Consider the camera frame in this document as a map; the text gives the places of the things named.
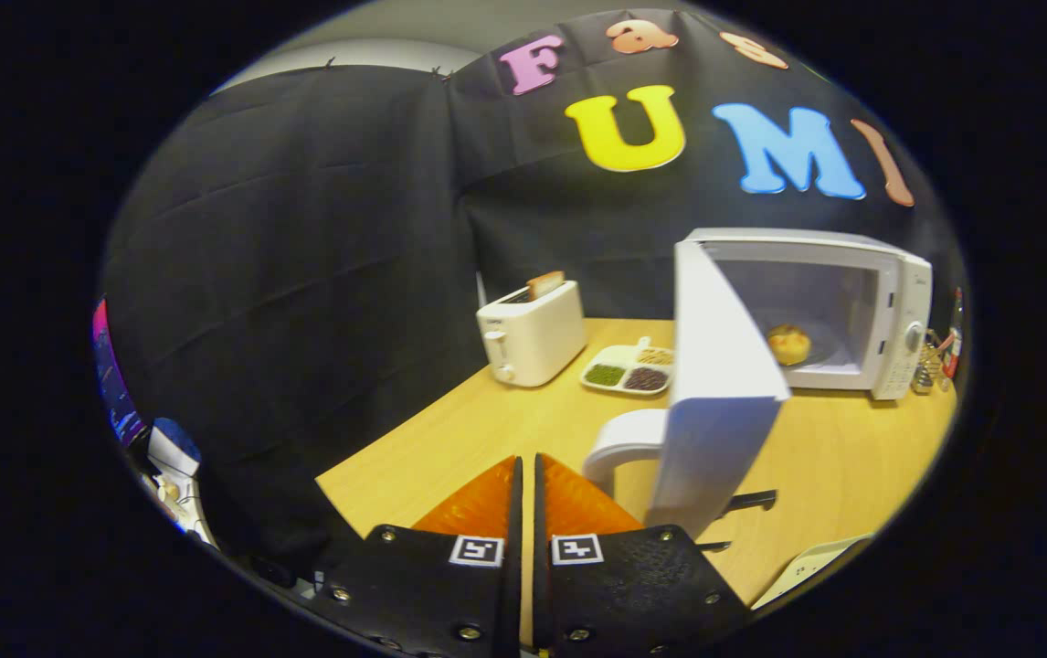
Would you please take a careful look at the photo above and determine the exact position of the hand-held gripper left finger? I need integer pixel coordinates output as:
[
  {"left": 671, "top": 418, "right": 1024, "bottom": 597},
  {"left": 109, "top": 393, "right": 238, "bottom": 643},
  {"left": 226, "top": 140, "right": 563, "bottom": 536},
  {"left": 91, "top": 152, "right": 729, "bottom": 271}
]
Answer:
[{"left": 313, "top": 454, "right": 524, "bottom": 658}]

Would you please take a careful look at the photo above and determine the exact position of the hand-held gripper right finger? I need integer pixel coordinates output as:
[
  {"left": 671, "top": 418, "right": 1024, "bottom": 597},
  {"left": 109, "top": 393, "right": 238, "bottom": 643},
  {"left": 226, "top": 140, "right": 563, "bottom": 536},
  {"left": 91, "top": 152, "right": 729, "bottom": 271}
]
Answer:
[{"left": 533, "top": 452, "right": 751, "bottom": 658}]

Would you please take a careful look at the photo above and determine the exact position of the white microwave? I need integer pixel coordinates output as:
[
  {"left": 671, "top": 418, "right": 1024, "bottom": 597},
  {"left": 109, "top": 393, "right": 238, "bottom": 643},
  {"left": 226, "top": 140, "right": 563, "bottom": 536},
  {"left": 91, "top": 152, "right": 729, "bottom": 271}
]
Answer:
[{"left": 581, "top": 227, "right": 934, "bottom": 554}]

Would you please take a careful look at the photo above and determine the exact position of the golden bread roll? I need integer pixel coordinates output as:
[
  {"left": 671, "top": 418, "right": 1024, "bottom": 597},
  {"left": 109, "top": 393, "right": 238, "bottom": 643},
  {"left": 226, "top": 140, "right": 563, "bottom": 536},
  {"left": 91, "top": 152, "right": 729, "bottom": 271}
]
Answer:
[{"left": 767, "top": 324, "right": 812, "bottom": 367}]

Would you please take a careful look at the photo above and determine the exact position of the white food tray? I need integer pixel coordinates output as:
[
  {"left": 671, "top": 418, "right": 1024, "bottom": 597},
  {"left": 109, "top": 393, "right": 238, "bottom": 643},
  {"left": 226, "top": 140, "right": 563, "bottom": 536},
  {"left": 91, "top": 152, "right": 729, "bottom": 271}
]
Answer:
[{"left": 750, "top": 535, "right": 873, "bottom": 611}]

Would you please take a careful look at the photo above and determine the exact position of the white divided bean dish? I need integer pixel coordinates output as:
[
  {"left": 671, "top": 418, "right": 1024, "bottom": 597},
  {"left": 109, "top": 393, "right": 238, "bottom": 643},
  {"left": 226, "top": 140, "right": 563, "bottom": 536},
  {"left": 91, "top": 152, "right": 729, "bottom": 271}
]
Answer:
[{"left": 579, "top": 336, "right": 676, "bottom": 396}]

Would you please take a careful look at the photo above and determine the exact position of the white toaster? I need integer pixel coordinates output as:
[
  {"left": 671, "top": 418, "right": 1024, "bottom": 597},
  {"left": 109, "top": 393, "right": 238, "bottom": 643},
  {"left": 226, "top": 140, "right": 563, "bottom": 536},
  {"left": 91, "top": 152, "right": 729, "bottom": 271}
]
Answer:
[{"left": 476, "top": 280, "right": 588, "bottom": 388}]

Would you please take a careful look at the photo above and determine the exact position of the white and blue object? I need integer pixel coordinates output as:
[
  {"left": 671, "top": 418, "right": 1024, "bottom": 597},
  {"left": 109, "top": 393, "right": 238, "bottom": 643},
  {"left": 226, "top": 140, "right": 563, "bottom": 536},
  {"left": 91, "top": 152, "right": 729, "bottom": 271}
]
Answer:
[{"left": 147, "top": 418, "right": 214, "bottom": 549}]

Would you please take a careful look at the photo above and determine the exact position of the clear bottle red label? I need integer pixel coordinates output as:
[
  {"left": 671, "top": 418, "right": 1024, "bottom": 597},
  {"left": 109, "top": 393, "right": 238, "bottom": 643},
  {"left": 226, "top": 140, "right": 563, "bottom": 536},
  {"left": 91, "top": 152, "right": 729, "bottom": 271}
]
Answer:
[{"left": 942, "top": 288, "right": 965, "bottom": 380}]

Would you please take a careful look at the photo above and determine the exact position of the wire mesh basket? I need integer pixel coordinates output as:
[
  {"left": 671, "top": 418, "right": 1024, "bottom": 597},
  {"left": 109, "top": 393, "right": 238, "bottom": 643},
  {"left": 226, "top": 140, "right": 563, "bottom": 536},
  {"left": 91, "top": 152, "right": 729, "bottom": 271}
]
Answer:
[{"left": 912, "top": 331, "right": 945, "bottom": 396}]

